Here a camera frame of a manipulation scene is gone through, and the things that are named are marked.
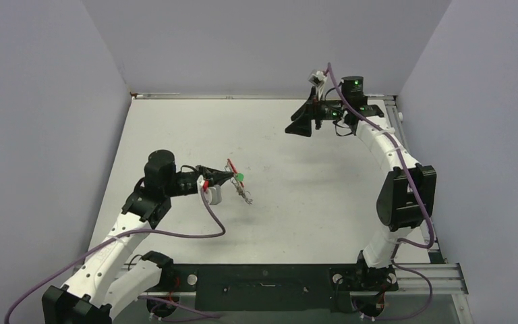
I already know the purple cable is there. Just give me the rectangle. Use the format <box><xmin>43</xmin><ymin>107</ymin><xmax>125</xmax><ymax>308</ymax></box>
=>
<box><xmin>3</xmin><ymin>190</ymin><xmax>227</xmax><ymax>324</ymax></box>
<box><xmin>326</xmin><ymin>62</ymin><xmax>436</xmax><ymax>323</ymax></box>

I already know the aluminium back rail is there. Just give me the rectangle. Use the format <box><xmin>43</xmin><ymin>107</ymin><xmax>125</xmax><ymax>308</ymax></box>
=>
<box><xmin>130</xmin><ymin>92</ymin><xmax>396</xmax><ymax>101</ymax></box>

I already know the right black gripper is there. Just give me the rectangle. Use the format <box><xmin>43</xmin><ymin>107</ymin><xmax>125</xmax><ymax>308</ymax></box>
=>
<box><xmin>284</xmin><ymin>87</ymin><xmax>347</xmax><ymax>137</ymax></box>

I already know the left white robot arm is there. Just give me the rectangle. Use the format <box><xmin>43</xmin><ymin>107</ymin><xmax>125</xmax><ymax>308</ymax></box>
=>
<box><xmin>42</xmin><ymin>150</ymin><xmax>239</xmax><ymax>323</ymax></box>

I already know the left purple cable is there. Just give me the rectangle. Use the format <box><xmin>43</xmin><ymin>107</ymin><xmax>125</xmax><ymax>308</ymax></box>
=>
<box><xmin>3</xmin><ymin>190</ymin><xmax>227</xmax><ymax>324</ymax></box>

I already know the aluminium right rail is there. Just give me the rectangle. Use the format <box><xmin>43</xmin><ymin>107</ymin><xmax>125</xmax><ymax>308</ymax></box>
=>
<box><xmin>384</xmin><ymin>96</ymin><xmax>441</xmax><ymax>259</ymax></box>

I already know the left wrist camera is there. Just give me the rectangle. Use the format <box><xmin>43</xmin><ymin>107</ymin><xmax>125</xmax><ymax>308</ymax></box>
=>
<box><xmin>196</xmin><ymin>175</ymin><xmax>223</xmax><ymax>206</ymax></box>

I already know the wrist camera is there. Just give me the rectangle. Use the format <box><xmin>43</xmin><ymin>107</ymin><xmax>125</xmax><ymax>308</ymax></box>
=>
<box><xmin>308</xmin><ymin>70</ymin><xmax>328</xmax><ymax>89</ymax></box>
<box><xmin>196</xmin><ymin>175</ymin><xmax>223</xmax><ymax>206</ymax></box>

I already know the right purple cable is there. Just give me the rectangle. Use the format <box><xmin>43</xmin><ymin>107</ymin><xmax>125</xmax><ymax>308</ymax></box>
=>
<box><xmin>326</xmin><ymin>62</ymin><xmax>436</xmax><ymax>323</ymax></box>

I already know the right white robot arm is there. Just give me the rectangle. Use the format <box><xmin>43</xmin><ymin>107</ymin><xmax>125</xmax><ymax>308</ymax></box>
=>
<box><xmin>285</xmin><ymin>70</ymin><xmax>437</xmax><ymax>289</ymax></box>

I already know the aluminium front rail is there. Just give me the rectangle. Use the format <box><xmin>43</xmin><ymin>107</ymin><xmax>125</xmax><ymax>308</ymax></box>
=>
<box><xmin>140</xmin><ymin>263</ymin><xmax>468</xmax><ymax>294</ymax></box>

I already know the aluminium rail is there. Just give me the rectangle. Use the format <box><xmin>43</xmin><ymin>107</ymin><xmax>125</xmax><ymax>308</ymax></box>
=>
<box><xmin>130</xmin><ymin>92</ymin><xmax>396</xmax><ymax>101</ymax></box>
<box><xmin>140</xmin><ymin>263</ymin><xmax>468</xmax><ymax>294</ymax></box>
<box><xmin>384</xmin><ymin>96</ymin><xmax>441</xmax><ymax>259</ymax></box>

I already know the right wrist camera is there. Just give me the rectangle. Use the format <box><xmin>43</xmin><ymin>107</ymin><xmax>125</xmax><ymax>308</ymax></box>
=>
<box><xmin>308</xmin><ymin>70</ymin><xmax>328</xmax><ymax>89</ymax></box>

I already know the red-handled metal key holder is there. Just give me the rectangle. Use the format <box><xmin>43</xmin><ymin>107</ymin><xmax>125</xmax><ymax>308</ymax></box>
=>
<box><xmin>225</xmin><ymin>158</ymin><xmax>253</xmax><ymax>205</ymax></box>

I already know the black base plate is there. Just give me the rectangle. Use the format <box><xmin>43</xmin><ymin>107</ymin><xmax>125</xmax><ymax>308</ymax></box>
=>
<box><xmin>148</xmin><ymin>264</ymin><xmax>399</xmax><ymax>313</ymax></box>

